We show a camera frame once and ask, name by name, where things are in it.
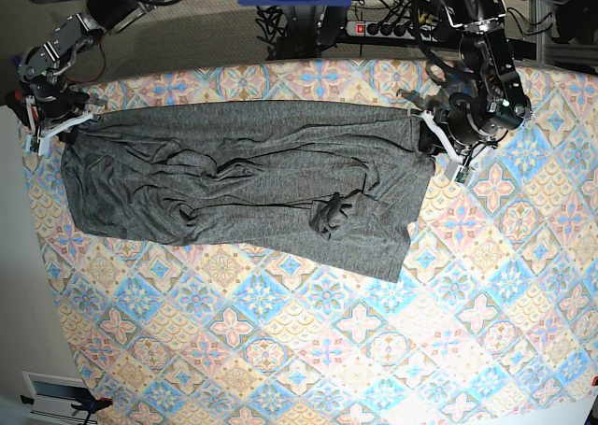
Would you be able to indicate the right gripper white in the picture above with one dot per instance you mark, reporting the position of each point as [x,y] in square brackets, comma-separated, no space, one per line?
[42,128]

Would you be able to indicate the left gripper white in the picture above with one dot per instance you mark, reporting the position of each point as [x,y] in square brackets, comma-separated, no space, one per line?
[454,134]

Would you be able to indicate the grey t-shirt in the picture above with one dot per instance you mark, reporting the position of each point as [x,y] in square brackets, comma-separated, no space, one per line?
[338,184]

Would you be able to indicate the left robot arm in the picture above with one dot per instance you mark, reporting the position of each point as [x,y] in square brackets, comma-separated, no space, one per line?
[499,103]

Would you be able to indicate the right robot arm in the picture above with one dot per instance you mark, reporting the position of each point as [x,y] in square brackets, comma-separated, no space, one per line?
[50,103]

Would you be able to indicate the red black table clamp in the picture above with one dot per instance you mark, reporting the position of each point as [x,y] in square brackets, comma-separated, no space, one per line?
[15,101]

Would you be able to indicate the white power strip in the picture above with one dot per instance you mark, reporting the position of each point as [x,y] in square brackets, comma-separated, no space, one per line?
[376,29]

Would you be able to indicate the patterned tile tablecloth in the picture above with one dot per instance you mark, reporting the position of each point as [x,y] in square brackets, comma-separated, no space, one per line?
[494,314]

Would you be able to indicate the white floor vent box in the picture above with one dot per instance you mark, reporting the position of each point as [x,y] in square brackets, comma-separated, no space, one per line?
[53,396]

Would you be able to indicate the blue black bottom clamp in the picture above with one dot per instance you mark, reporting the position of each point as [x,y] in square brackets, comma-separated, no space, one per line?
[91,406]

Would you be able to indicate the aluminium frame post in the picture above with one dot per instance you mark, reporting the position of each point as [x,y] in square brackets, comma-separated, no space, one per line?
[541,16]

